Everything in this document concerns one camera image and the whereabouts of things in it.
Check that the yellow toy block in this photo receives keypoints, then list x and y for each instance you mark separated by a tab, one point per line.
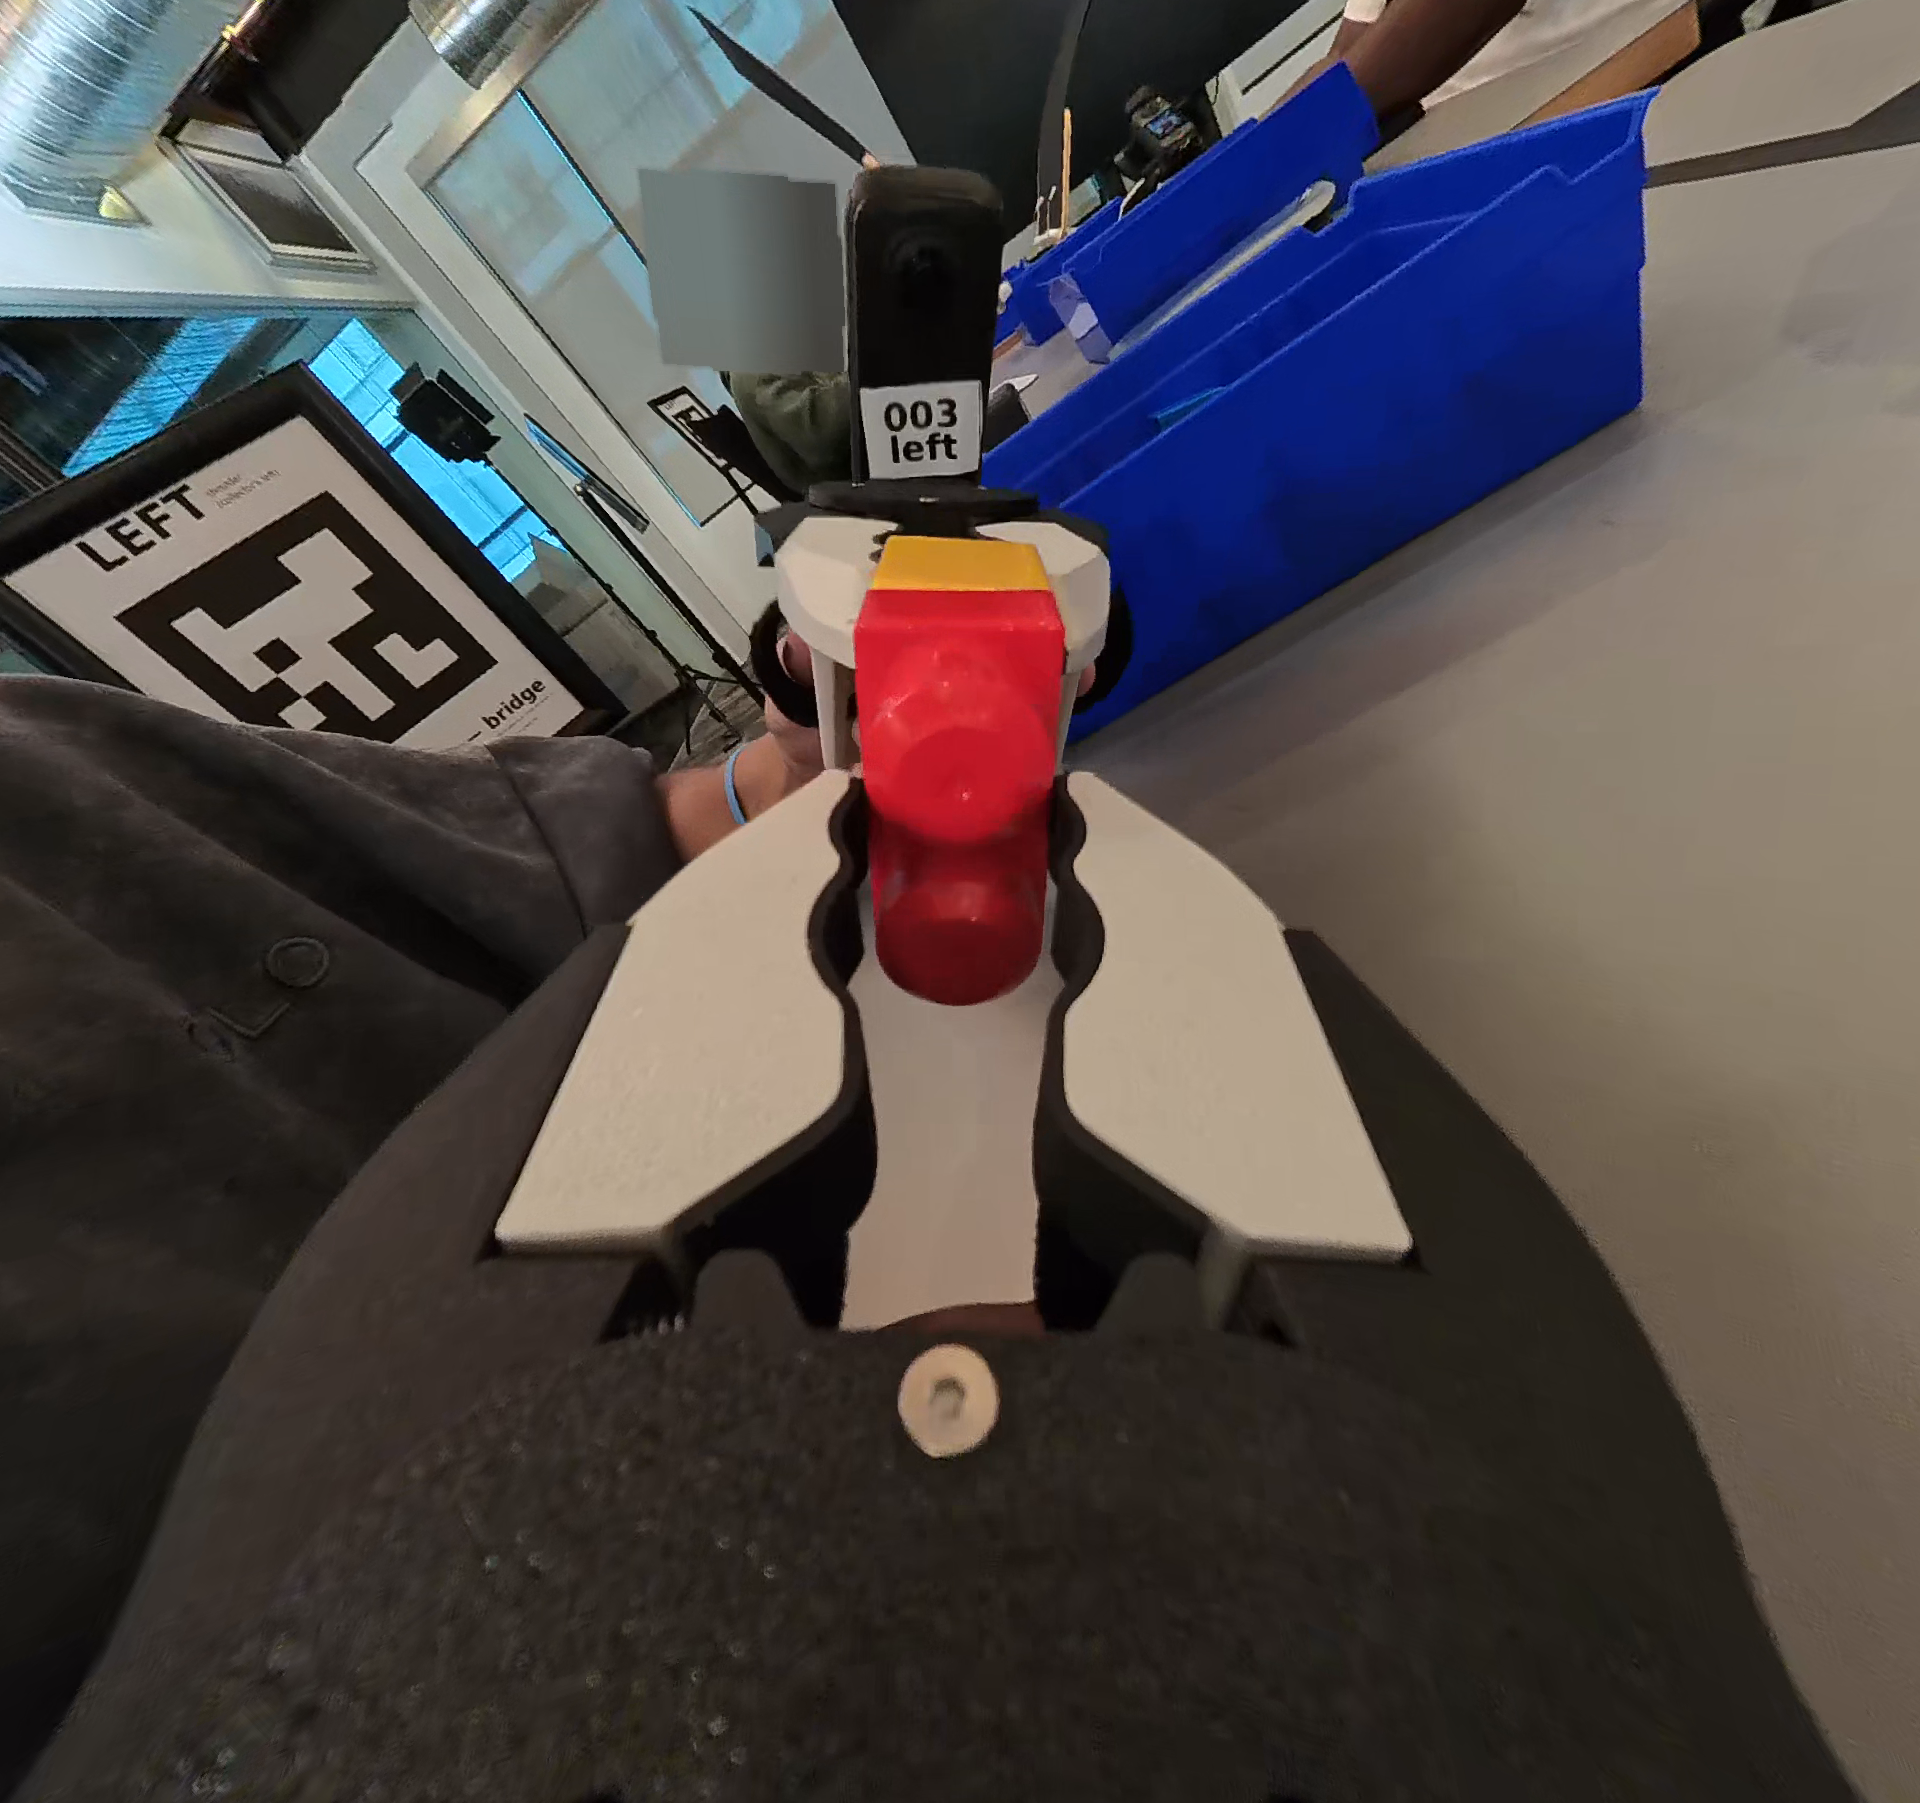
961	570

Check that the silver ventilation duct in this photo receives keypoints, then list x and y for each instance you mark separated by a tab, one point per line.
122	20

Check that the blue wristband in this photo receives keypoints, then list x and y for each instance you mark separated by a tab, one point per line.
737	785

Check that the black white marker board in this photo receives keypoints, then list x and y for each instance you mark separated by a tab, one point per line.
299	589

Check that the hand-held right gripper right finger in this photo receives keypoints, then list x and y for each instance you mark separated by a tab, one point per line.
1230	1068

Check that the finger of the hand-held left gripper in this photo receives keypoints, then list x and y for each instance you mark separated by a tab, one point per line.
821	597
1083	589

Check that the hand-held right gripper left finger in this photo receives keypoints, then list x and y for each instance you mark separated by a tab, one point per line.
675	1068

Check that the wooden side table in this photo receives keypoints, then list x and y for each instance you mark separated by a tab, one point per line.
1605	49

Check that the grey desk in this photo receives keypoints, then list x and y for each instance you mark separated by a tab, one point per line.
1576	934

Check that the person's left hand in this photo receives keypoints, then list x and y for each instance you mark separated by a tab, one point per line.
794	762

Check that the blue plastic storage bin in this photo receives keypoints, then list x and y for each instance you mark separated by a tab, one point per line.
1352	409
1275	138
1049	281

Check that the red toy block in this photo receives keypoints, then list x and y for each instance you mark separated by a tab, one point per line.
961	663

